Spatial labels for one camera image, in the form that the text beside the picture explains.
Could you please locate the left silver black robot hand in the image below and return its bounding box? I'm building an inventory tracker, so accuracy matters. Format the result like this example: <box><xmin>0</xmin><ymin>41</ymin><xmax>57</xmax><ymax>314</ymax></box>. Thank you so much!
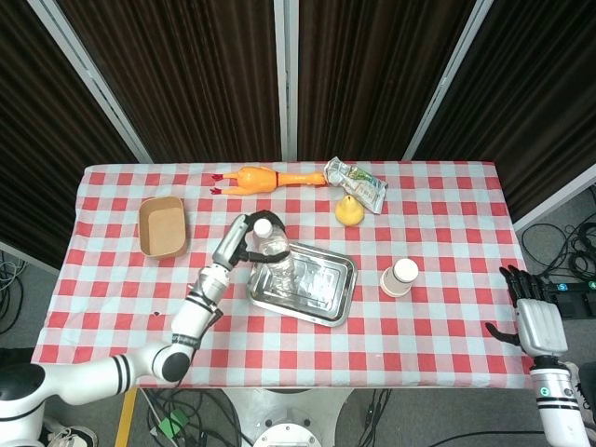
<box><xmin>212</xmin><ymin>209</ymin><xmax>291</xmax><ymax>271</ymax></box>

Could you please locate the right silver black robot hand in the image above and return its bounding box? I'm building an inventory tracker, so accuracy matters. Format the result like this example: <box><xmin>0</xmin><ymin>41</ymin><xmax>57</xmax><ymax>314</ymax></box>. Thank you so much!
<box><xmin>485</xmin><ymin>264</ymin><xmax>570</xmax><ymax>359</ymax></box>

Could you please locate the transparent plastic water bottle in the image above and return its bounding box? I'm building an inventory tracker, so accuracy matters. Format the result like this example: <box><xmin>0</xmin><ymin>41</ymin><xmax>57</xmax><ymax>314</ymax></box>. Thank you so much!
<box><xmin>252</xmin><ymin>218</ymin><xmax>300</xmax><ymax>294</ymax></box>

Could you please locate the stainless steel rectangular tray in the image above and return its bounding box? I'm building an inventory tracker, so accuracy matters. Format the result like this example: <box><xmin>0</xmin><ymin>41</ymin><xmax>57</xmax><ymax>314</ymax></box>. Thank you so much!
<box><xmin>246</xmin><ymin>240</ymin><xmax>359</xmax><ymax>328</ymax></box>

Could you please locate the black power strip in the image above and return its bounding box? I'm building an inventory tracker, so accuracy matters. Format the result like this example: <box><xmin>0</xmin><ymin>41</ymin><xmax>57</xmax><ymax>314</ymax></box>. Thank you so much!
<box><xmin>542</xmin><ymin>278</ymin><xmax>596</xmax><ymax>318</ymax></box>

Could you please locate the yellow rubber chicken toy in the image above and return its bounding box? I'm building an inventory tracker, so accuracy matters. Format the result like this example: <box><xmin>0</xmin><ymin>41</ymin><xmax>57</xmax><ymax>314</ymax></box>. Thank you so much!
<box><xmin>210</xmin><ymin>166</ymin><xmax>327</xmax><ymax>197</ymax></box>

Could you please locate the brown paper food box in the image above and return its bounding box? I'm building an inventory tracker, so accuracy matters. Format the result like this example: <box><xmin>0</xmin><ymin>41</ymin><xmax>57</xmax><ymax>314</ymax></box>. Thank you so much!
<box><xmin>138</xmin><ymin>196</ymin><xmax>189</xmax><ymax>261</ymax></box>

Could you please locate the white sneaker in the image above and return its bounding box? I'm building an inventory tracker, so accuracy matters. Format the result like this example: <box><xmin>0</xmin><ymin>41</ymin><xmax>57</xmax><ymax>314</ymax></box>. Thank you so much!
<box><xmin>564</xmin><ymin>360</ymin><xmax>596</xmax><ymax>413</ymax></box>
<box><xmin>43</xmin><ymin>415</ymin><xmax>100</xmax><ymax>447</ymax></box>

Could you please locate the yellow pear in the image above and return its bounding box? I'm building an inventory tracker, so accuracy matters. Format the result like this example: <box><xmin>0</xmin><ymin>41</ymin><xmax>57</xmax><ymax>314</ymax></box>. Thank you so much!
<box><xmin>334</xmin><ymin>195</ymin><xmax>365</xmax><ymax>228</ymax></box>

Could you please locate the crumpled silver snack bag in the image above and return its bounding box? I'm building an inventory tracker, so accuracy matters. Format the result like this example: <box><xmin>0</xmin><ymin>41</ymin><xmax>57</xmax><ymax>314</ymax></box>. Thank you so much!
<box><xmin>323</xmin><ymin>156</ymin><xmax>389</xmax><ymax>216</ymax></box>

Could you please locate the red white checkered tablecloth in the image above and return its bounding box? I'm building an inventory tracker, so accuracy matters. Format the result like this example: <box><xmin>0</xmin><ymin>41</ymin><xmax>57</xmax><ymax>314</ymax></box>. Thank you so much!
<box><xmin>31</xmin><ymin>161</ymin><xmax>535</xmax><ymax>389</ymax></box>

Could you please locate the white paper cup blue stripe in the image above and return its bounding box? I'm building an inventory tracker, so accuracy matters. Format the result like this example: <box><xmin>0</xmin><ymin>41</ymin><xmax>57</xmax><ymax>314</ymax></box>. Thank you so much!
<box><xmin>380</xmin><ymin>258</ymin><xmax>420</xmax><ymax>298</ymax></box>

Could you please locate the dark brown curtain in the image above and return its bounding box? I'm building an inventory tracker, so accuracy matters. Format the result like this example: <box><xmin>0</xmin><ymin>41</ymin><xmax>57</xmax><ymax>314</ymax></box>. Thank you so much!
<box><xmin>297</xmin><ymin>0</ymin><xmax>477</xmax><ymax>162</ymax></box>
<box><xmin>58</xmin><ymin>0</ymin><xmax>283</xmax><ymax>164</ymax></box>
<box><xmin>413</xmin><ymin>0</ymin><xmax>596</xmax><ymax>221</ymax></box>
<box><xmin>0</xmin><ymin>0</ymin><xmax>142</xmax><ymax>270</ymax></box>

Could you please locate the green plastic block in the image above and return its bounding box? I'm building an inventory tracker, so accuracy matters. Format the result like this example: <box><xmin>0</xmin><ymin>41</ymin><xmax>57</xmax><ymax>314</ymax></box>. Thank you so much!
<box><xmin>157</xmin><ymin>409</ymin><xmax>190</xmax><ymax>437</ymax></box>

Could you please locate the black cable bundle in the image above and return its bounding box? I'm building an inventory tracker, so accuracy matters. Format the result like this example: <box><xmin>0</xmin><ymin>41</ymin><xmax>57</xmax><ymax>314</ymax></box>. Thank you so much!
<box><xmin>352</xmin><ymin>388</ymin><xmax>396</xmax><ymax>444</ymax></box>
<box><xmin>0</xmin><ymin>250</ymin><xmax>28</xmax><ymax>337</ymax></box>
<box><xmin>138</xmin><ymin>388</ymin><xmax>255</xmax><ymax>447</ymax></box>
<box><xmin>520</xmin><ymin>222</ymin><xmax>596</xmax><ymax>281</ymax></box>

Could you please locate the white metal frame post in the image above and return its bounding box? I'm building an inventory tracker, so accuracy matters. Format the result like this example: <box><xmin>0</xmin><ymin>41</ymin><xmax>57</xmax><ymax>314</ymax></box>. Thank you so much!
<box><xmin>26</xmin><ymin>0</ymin><xmax>155</xmax><ymax>164</ymax></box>
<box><xmin>401</xmin><ymin>0</ymin><xmax>503</xmax><ymax>162</ymax></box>
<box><xmin>272</xmin><ymin>0</ymin><xmax>300</xmax><ymax>163</ymax></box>

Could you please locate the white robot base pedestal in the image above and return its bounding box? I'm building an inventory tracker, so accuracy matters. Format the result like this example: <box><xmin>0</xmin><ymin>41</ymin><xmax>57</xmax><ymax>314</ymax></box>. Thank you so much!
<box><xmin>223</xmin><ymin>387</ymin><xmax>356</xmax><ymax>447</ymax></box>

